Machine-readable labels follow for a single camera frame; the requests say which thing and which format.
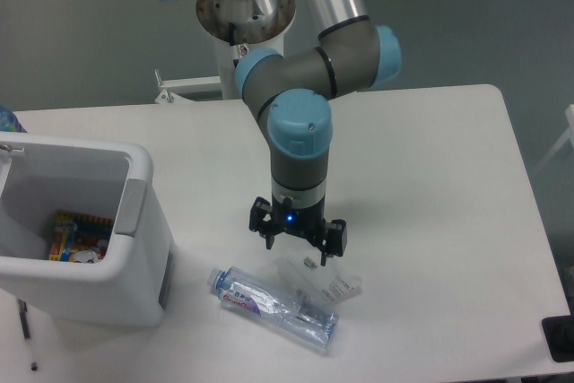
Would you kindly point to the black clamp at table edge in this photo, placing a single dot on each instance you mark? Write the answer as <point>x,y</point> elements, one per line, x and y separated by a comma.
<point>558,332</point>

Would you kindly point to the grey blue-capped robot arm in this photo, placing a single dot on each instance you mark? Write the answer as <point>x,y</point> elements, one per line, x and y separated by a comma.
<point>289,98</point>

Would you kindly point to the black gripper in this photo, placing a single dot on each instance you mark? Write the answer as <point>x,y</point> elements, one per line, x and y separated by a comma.
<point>330,238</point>

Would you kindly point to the clear plastic bag with label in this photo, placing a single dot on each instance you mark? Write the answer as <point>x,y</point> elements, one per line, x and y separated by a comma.
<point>324,284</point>

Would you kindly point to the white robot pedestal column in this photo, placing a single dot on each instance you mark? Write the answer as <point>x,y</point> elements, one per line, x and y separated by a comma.
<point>224,73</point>

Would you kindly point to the white plastic trash can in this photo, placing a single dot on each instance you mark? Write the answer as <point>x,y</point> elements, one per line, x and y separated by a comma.
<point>42,175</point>

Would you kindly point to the blue patterned object at edge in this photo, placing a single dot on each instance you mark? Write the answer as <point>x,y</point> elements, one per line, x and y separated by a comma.
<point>9,122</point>

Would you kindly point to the colourful snack wrapper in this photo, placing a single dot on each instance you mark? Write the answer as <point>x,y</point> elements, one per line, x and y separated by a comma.
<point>80,238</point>

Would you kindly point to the white pedestal base frame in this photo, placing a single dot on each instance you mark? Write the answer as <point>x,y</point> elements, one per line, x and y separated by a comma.
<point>192,89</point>

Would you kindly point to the white chair leg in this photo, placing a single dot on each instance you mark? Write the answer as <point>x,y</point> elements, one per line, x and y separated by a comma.
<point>563,146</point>

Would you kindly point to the black pen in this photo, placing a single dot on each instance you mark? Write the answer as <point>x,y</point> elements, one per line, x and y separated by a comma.
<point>23,315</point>

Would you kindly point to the clear crushed plastic water bottle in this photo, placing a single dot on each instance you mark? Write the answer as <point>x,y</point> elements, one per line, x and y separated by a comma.
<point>255,297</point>

